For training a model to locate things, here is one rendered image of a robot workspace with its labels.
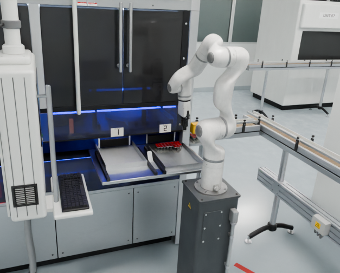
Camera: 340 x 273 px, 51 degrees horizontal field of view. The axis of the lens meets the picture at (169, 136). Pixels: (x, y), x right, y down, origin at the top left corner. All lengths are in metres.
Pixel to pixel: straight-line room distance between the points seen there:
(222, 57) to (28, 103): 0.90
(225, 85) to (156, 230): 1.46
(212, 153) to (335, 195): 1.70
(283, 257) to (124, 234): 1.27
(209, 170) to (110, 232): 1.08
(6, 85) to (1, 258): 1.43
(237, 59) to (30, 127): 1.02
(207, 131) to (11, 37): 1.04
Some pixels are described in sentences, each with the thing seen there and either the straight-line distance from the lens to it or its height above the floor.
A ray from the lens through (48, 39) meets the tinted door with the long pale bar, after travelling 2.21.
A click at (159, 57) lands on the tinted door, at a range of 2.36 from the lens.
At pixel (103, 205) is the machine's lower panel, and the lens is 2.62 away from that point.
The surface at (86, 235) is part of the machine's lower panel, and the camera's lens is 2.74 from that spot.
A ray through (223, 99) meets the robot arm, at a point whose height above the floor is 1.40.
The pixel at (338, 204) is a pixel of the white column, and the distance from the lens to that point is 3.41.
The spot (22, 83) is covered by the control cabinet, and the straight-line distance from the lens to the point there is 1.67.
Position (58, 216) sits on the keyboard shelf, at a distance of 1.95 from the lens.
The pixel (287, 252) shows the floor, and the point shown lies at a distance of 3.19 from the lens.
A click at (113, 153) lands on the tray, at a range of 2.41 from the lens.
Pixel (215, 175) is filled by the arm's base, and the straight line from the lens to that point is 2.00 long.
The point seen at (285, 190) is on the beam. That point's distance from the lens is 2.94.
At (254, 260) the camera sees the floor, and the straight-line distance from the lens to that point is 3.02.
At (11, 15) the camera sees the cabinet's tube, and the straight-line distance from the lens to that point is 1.85.
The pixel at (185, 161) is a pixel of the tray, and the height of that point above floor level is 0.88.
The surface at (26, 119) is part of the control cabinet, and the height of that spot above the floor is 1.33.
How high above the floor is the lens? 1.87
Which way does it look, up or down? 21 degrees down
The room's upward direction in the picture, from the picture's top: 3 degrees clockwise
